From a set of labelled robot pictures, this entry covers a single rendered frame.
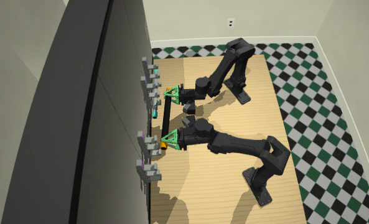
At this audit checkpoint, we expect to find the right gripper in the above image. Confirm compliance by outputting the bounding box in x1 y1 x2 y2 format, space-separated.
164 84 195 106

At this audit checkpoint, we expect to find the grey metal bar with teal ends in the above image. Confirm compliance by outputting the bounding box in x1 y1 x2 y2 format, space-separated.
152 70 158 119

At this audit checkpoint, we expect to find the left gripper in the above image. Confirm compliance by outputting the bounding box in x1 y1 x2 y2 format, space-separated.
161 127 198 151

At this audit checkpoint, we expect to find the black bar with yellow end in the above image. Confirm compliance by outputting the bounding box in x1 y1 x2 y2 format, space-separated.
160 96 172 150

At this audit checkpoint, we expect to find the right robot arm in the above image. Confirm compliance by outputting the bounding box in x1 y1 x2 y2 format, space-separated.
183 37 256 114

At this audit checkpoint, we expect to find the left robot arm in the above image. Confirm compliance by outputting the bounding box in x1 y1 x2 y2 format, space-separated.
182 115 291 207

